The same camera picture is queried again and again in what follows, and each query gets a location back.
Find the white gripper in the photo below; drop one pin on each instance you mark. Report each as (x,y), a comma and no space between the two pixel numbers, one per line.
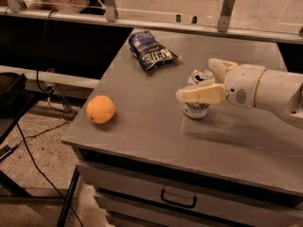
(242,84)

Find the white green 7up can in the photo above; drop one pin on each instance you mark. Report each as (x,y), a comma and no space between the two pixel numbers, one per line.
(196,110)

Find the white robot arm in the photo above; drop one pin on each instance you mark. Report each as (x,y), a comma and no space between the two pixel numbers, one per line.
(278,92)

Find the blue kettle chips bag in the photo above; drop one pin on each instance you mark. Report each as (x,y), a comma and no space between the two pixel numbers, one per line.
(148,51)

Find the orange fruit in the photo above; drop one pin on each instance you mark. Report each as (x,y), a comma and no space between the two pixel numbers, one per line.
(100,109)

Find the metal bracket right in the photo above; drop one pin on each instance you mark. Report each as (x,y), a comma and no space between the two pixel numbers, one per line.
(225,16)

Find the grey drawer with black handle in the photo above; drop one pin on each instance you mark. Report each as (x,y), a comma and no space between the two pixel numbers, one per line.
(147,199)

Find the metal bracket middle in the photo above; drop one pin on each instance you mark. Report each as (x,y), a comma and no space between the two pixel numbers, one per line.
(110,10)

